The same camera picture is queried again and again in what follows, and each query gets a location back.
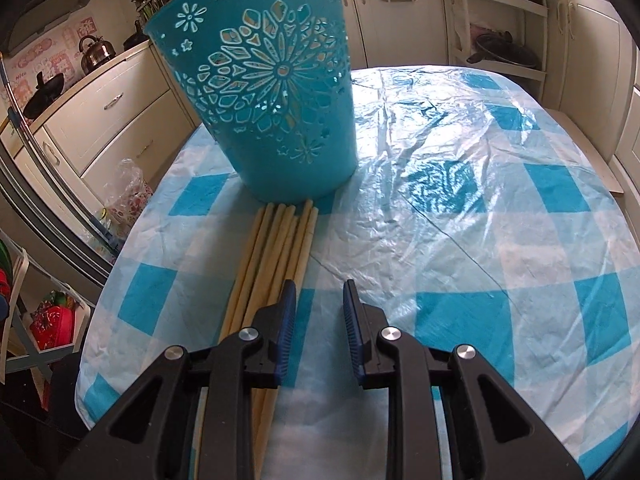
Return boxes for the stainless steel refrigerator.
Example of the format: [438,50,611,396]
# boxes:
[0,50,116,286]

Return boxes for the blue white checkered tablecloth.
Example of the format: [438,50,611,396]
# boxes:
[74,64,640,480]

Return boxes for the black wok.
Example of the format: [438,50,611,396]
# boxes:
[22,72,66,120]

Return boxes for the white shelf rack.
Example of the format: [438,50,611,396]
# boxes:
[445,0,551,101]

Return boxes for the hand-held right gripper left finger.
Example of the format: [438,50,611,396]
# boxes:
[57,280,298,480]

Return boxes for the pink patterned wall sticker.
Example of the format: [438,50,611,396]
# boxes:
[10,15,96,106]

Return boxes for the floral plastic bag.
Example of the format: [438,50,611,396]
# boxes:
[100,157,155,241]

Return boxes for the white wire storage rack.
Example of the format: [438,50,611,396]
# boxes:
[0,230,96,386]

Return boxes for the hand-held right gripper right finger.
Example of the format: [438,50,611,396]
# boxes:
[342,280,586,480]

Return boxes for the cream drawer cabinet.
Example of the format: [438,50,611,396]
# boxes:
[10,40,201,196]

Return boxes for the teal perforated plastic basket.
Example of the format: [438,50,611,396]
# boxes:
[144,0,360,199]

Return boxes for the red container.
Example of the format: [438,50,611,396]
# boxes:
[29,292,76,351]

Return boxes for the range hood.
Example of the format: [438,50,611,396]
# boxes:
[0,0,116,56]

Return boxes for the dark lidded pan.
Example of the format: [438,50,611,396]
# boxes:
[467,32,541,71]

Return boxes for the steel kettle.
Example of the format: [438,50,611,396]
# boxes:
[77,36,117,75]

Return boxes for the cream door cabinets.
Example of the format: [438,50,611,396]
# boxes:
[335,0,640,161]

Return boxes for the bundle of wooden chopsticks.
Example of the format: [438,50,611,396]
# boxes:
[192,200,321,480]

